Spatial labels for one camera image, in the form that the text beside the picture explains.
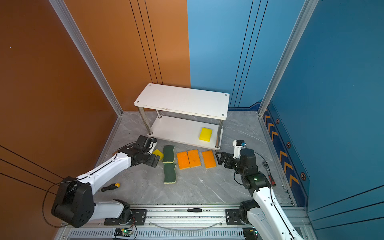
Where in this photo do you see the red handled ratchet tool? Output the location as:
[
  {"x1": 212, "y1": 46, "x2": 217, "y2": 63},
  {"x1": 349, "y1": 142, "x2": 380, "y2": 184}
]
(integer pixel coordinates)
[{"x1": 263, "y1": 161, "x2": 276, "y2": 187}]

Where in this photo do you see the yellow sponge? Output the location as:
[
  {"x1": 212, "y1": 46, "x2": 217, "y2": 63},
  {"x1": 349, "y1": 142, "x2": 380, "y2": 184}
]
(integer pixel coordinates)
[
  {"x1": 199, "y1": 128, "x2": 213, "y2": 142},
  {"x1": 153, "y1": 149, "x2": 164, "y2": 161}
]

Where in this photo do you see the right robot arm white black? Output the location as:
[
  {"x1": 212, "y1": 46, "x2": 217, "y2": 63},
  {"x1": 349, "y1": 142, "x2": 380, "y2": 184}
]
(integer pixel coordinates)
[{"x1": 215, "y1": 148, "x2": 302, "y2": 240}]

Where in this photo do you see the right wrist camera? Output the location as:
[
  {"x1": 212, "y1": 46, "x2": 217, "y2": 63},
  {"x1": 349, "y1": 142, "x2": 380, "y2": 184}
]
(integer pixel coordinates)
[{"x1": 233, "y1": 140, "x2": 247, "y2": 159}]

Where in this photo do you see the right green circuit board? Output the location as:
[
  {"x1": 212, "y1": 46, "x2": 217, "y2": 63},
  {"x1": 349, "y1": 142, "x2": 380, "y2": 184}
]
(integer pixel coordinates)
[{"x1": 243, "y1": 228, "x2": 259, "y2": 240}]

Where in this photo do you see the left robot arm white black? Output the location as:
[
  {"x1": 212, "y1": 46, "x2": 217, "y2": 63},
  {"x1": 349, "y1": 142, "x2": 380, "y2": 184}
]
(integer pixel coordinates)
[{"x1": 51, "y1": 135, "x2": 160, "y2": 228}]

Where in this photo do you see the yellow black handled screwdriver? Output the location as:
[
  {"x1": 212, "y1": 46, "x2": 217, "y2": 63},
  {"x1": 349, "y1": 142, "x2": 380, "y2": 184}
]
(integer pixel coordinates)
[{"x1": 101, "y1": 183, "x2": 121, "y2": 192}]

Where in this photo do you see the orange sponge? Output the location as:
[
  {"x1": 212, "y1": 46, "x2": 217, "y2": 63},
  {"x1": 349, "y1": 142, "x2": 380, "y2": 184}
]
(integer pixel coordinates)
[
  {"x1": 202, "y1": 150, "x2": 217, "y2": 169},
  {"x1": 187, "y1": 150, "x2": 201, "y2": 168},
  {"x1": 177, "y1": 152, "x2": 191, "y2": 170}
]

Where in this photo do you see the clear cable on rail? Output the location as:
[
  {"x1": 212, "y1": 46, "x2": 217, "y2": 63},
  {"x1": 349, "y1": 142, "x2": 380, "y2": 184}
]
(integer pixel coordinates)
[{"x1": 146, "y1": 220, "x2": 224, "y2": 232}]

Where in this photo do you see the white two-tier shelf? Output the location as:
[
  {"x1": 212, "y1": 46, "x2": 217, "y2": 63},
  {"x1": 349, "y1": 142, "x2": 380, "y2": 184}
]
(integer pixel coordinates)
[{"x1": 134, "y1": 83, "x2": 230, "y2": 150}]

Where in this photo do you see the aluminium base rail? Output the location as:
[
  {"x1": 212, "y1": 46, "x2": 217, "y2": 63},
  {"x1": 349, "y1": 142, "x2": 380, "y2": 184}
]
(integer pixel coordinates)
[{"x1": 55, "y1": 204, "x2": 254, "y2": 240}]

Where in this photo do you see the left green circuit board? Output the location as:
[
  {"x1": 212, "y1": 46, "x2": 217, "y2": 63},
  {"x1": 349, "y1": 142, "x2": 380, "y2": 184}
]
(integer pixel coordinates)
[{"x1": 114, "y1": 228, "x2": 135, "y2": 239}]

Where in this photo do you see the orange sponge middle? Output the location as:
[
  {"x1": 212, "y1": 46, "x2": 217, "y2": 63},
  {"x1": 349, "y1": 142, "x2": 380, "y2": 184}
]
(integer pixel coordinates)
[{"x1": 187, "y1": 150, "x2": 201, "y2": 168}]

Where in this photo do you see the aluminium corner post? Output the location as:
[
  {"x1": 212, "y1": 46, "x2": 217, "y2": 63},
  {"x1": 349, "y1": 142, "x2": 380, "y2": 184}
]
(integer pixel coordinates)
[
  {"x1": 258, "y1": 0, "x2": 319, "y2": 117},
  {"x1": 49, "y1": 0, "x2": 124, "y2": 117}
]

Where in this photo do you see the green circuit board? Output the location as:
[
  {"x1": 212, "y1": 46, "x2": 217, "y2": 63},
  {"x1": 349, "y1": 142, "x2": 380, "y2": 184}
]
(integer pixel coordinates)
[
  {"x1": 243, "y1": 228, "x2": 259, "y2": 240},
  {"x1": 114, "y1": 228, "x2": 135, "y2": 239}
]

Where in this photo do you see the orange sponge left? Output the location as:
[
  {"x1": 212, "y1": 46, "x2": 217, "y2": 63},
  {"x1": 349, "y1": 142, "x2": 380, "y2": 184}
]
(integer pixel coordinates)
[{"x1": 177, "y1": 152, "x2": 191, "y2": 170}]

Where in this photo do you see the left aluminium corner post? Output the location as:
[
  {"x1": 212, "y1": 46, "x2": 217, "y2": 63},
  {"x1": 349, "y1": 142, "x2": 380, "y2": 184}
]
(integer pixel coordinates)
[{"x1": 49, "y1": 0, "x2": 124, "y2": 117}]

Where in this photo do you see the right aluminium corner post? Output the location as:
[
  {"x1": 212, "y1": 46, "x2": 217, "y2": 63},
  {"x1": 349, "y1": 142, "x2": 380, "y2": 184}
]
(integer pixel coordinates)
[{"x1": 258, "y1": 0, "x2": 319, "y2": 117}]

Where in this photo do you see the green wavy sponge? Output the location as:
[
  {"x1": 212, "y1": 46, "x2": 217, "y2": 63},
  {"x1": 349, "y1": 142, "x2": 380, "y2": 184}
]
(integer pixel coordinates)
[
  {"x1": 164, "y1": 163, "x2": 177, "y2": 184},
  {"x1": 163, "y1": 145, "x2": 175, "y2": 164}
]

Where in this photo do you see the orange sponge right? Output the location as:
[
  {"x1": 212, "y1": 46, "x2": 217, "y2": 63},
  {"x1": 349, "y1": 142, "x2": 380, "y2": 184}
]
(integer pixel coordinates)
[{"x1": 202, "y1": 150, "x2": 217, "y2": 169}]

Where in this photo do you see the black screwdriver on rail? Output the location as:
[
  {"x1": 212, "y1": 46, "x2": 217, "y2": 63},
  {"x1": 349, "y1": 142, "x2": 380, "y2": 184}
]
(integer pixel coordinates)
[{"x1": 187, "y1": 208, "x2": 203, "y2": 213}]

